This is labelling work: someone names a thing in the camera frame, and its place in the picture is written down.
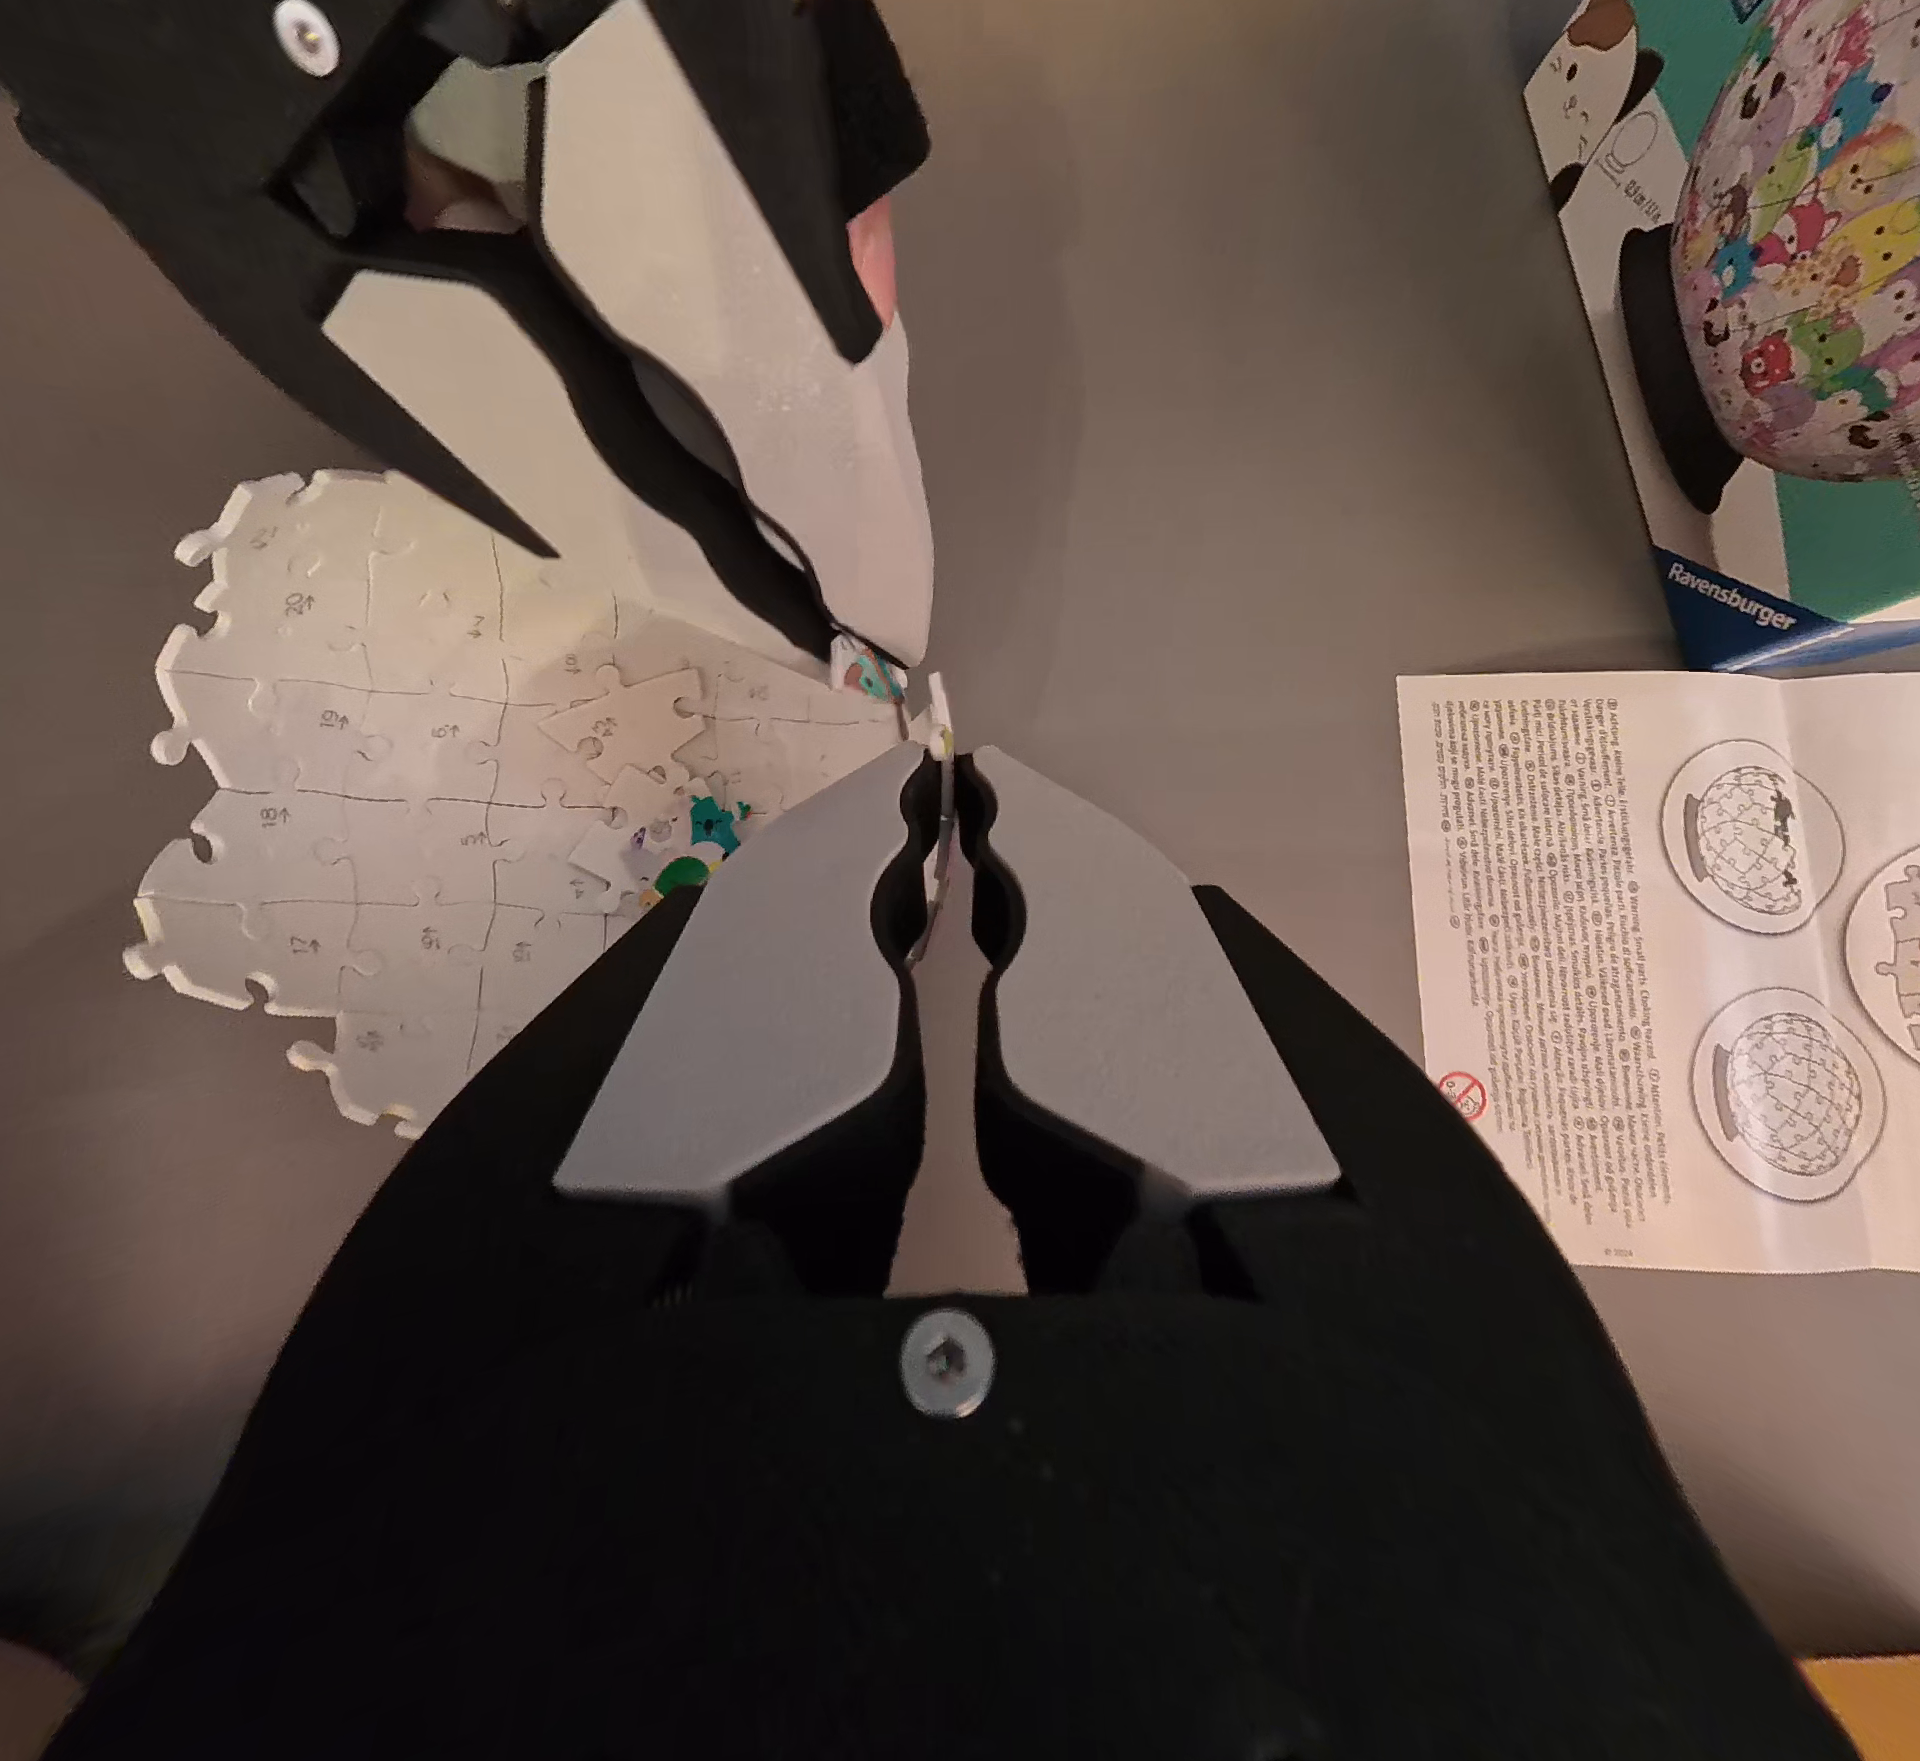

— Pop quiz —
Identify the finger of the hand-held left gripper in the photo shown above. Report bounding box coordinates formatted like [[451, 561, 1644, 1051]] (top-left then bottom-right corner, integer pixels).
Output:
[[321, 267, 848, 665], [525, 0, 940, 668]]

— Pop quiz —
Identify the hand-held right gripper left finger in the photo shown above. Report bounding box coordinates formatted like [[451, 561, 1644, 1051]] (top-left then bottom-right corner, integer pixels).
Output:
[[554, 741, 928, 1213]]

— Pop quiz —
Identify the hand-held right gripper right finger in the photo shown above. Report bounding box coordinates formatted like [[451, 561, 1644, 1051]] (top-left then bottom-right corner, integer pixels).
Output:
[[959, 745, 1344, 1203]]

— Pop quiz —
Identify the white half puzzle ball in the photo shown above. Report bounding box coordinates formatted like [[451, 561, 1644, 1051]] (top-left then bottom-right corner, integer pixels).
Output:
[[123, 468, 918, 1140]]

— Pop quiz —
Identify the yellow plastic bin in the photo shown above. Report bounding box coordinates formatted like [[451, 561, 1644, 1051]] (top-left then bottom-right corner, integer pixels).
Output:
[[1793, 1650, 1920, 1761]]

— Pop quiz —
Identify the person's right forearm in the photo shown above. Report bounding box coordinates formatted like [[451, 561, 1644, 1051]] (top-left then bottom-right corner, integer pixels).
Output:
[[0, 1632, 98, 1761]]

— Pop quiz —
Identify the colourful loose puzzle piece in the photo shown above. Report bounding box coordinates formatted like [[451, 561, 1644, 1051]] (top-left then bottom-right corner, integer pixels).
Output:
[[645, 791, 755, 900]]

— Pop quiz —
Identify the colourful puzzle box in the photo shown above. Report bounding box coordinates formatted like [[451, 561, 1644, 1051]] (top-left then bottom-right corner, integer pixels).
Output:
[[1522, 0, 1920, 675]]

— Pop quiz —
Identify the person's left hand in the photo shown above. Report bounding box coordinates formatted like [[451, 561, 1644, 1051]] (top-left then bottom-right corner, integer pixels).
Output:
[[755, 0, 913, 336]]

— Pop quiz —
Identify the white instruction leaflet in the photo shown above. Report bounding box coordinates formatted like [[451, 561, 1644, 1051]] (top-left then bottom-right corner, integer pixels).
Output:
[[1396, 669, 1920, 1275]]

